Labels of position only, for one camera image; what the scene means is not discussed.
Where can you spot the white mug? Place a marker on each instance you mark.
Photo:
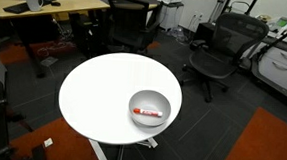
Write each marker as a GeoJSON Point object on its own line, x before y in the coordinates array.
{"type": "Point", "coordinates": [35, 5]}

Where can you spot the black keyboard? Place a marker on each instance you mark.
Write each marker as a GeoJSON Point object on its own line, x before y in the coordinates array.
{"type": "Point", "coordinates": [17, 9]}

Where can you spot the red and white marker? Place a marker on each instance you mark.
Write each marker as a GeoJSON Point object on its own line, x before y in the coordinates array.
{"type": "Point", "coordinates": [147, 112]}

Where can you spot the round white table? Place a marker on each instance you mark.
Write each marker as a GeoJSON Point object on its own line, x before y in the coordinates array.
{"type": "Point", "coordinates": [94, 100]}

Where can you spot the black mesh office chair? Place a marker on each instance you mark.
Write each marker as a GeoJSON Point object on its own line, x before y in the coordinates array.
{"type": "Point", "coordinates": [217, 59]}

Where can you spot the black computer mouse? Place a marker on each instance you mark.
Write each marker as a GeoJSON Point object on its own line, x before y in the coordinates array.
{"type": "Point", "coordinates": [56, 4]}

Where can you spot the wooden desk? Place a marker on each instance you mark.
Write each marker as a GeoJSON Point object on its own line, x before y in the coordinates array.
{"type": "Point", "coordinates": [37, 26]}

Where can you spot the white drawer cabinet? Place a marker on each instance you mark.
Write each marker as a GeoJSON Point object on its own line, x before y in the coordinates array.
{"type": "Point", "coordinates": [269, 64]}

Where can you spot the white bowl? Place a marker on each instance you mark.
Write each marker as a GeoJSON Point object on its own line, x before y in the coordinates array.
{"type": "Point", "coordinates": [150, 100]}

